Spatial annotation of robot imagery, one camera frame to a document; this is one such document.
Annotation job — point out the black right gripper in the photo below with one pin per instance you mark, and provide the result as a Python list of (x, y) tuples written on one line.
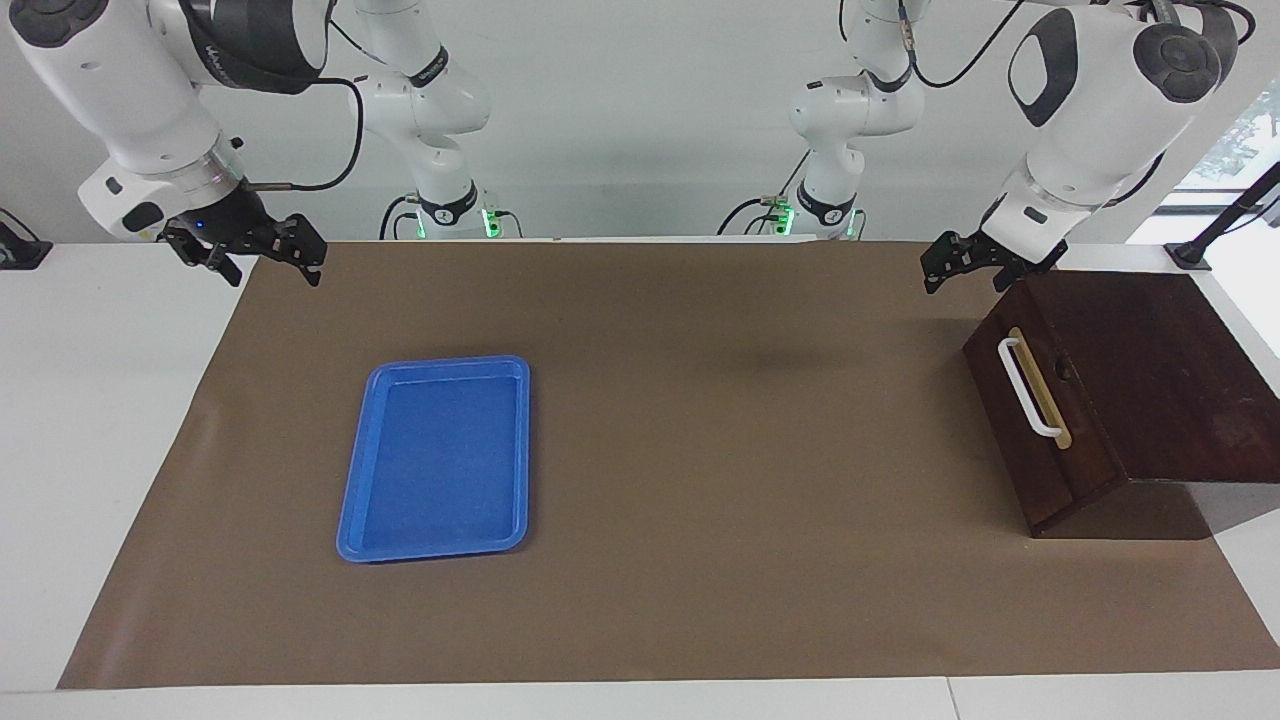
[(228, 222)]

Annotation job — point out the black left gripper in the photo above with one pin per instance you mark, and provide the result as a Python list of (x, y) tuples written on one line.
[(1015, 250)]

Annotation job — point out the black clamp stand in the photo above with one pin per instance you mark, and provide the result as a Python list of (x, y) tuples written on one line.
[(1192, 255)]

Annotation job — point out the dark wooden cabinet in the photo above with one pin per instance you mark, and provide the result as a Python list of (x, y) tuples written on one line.
[(1170, 380)]

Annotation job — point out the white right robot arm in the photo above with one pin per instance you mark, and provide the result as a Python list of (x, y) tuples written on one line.
[(100, 90)]

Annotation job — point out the brown table mat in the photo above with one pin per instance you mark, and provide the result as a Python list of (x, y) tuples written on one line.
[(700, 500)]

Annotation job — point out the black desk mount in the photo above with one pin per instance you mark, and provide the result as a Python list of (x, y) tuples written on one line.
[(18, 250)]

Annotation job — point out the blue plastic tray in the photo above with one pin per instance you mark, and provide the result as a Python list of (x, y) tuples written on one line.
[(435, 460)]

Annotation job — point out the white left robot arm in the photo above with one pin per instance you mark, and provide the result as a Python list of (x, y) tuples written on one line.
[(1090, 110)]

